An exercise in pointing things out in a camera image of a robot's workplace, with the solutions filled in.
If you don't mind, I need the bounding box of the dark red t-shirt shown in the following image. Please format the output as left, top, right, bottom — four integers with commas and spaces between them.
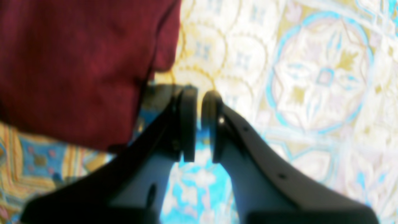
0, 0, 181, 150

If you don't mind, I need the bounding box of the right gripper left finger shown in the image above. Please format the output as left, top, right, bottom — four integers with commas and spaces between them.
21, 86, 198, 224

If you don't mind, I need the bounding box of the patterned tile tablecloth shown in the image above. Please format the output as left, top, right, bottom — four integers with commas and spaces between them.
1, 0, 398, 224

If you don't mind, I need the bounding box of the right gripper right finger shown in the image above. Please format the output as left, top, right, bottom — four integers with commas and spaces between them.
201, 91, 378, 224

